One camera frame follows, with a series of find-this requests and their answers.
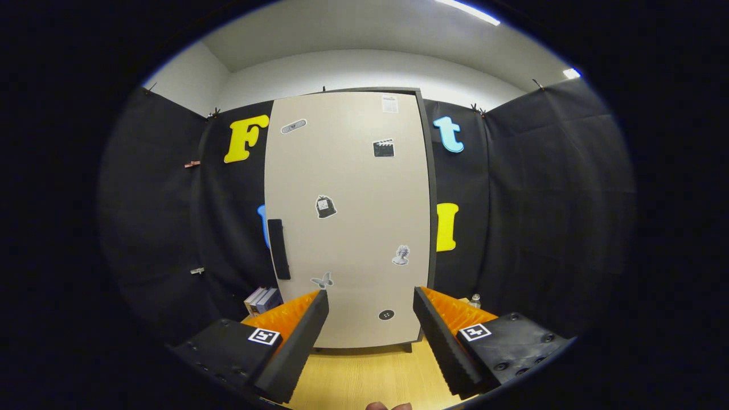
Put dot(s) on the small ceiling light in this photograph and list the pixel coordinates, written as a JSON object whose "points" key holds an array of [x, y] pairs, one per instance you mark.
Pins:
{"points": [[572, 73]]}

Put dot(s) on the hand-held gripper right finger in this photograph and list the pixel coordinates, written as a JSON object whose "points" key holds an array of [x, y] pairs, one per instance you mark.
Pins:
{"points": [[441, 347]]}

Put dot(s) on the green label bottle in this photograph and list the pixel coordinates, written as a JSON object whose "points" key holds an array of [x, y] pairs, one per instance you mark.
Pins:
{"points": [[475, 302]]}

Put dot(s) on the white book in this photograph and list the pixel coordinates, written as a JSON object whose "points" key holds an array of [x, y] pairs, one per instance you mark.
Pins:
{"points": [[252, 299]]}

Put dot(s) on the blue book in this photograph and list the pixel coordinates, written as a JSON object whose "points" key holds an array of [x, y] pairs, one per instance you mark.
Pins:
{"points": [[270, 300]]}

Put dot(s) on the long ceiling light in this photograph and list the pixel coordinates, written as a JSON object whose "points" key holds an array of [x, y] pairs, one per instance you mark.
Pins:
{"points": [[470, 11]]}

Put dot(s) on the black cloth clip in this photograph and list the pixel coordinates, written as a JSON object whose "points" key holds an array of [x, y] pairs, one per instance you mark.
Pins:
{"points": [[150, 89], [477, 110], [538, 84], [214, 113]]}

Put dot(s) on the black backdrop cloth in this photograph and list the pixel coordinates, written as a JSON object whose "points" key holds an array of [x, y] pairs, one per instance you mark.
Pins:
{"points": [[541, 228]]}

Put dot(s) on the grey shoe cabinet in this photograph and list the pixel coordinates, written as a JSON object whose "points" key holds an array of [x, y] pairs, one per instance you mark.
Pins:
{"points": [[433, 199]]}

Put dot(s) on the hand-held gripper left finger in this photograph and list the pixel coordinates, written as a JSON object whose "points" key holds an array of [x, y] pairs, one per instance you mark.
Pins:
{"points": [[296, 347]]}

